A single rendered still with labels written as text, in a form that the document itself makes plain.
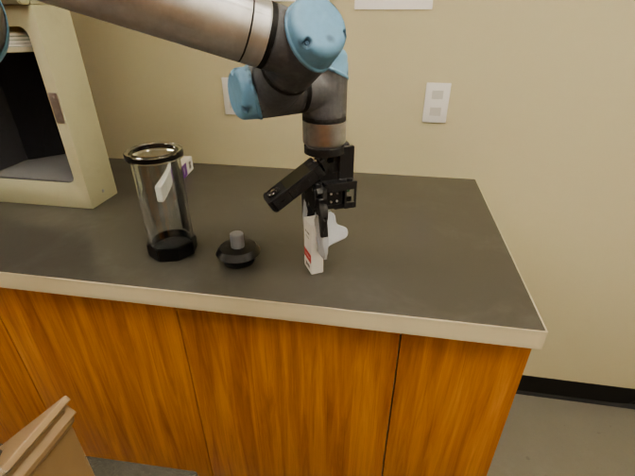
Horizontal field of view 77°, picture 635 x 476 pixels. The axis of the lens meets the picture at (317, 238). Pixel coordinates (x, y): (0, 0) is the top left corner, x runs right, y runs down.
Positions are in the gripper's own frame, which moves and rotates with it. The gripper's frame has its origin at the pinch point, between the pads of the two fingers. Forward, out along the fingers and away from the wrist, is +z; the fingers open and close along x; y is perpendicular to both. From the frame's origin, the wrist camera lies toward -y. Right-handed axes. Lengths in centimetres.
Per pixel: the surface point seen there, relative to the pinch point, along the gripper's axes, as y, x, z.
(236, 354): -17.6, -0.5, 23.1
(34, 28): -46, 47, -37
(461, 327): 18.0, -24.4, 6.4
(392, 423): 11.8, -17.5, 37.9
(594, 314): 110, 7, 56
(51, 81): -46, 47, -26
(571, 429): 102, -6, 100
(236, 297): -16.6, -4.2, 5.5
